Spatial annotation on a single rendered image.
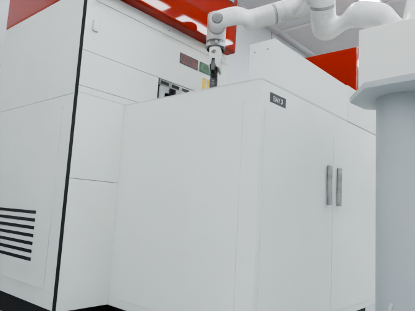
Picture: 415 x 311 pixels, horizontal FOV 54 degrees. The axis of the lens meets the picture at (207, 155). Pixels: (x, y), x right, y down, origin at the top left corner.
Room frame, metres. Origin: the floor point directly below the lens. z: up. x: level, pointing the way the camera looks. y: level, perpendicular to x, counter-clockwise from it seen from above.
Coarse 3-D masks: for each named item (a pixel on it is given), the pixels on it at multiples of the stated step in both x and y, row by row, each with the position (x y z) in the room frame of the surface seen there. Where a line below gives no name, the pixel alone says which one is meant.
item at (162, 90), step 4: (160, 88) 1.65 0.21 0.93; (164, 88) 1.67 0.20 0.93; (168, 88) 1.68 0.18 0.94; (160, 92) 1.65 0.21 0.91; (164, 92) 1.67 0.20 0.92; (168, 92) 1.68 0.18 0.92; (172, 92) 1.70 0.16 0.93; (176, 92) 1.72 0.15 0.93; (180, 92) 1.74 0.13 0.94; (160, 96) 1.65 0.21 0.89
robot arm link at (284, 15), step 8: (288, 0) 1.67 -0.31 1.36; (296, 0) 1.65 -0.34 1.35; (304, 0) 1.58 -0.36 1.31; (312, 0) 1.54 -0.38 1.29; (320, 0) 1.52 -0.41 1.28; (328, 0) 1.52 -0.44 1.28; (280, 8) 1.66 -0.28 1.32; (288, 8) 1.66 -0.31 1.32; (296, 8) 1.64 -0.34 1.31; (304, 8) 1.63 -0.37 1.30; (312, 8) 1.56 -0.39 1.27; (320, 8) 1.54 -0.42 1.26; (328, 8) 1.54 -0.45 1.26; (280, 16) 1.68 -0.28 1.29; (288, 16) 1.68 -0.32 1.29; (296, 16) 1.68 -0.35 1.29; (304, 16) 1.69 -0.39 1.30
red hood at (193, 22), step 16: (16, 0) 1.79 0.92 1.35; (32, 0) 1.68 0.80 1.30; (48, 0) 1.58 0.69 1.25; (128, 0) 1.49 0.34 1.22; (144, 0) 1.51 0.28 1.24; (160, 0) 1.57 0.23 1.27; (176, 0) 1.64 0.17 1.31; (192, 0) 1.71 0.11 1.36; (208, 0) 1.79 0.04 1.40; (224, 0) 1.88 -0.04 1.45; (16, 16) 1.77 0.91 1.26; (160, 16) 1.60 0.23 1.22; (176, 16) 1.64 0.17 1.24; (192, 16) 1.72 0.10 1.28; (192, 32) 1.74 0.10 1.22
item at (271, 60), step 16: (256, 48) 1.21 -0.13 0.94; (272, 48) 1.17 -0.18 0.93; (288, 48) 1.23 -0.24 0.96; (256, 64) 1.21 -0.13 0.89; (272, 64) 1.17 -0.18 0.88; (288, 64) 1.23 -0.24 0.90; (304, 64) 1.31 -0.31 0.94; (272, 80) 1.17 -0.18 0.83; (288, 80) 1.23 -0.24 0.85; (304, 80) 1.31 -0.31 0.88; (320, 80) 1.40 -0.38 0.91; (336, 80) 1.50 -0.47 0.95; (304, 96) 1.31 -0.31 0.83; (320, 96) 1.40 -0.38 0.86; (336, 96) 1.50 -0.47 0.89; (336, 112) 1.50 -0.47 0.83
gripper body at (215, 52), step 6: (210, 48) 1.67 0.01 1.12; (216, 48) 1.66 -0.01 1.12; (222, 48) 1.69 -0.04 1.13; (210, 54) 1.66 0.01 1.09; (216, 54) 1.66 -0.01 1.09; (210, 60) 1.66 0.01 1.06; (216, 60) 1.66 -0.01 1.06; (210, 66) 1.73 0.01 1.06; (216, 66) 1.66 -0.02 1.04; (210, 72) 1.72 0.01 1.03
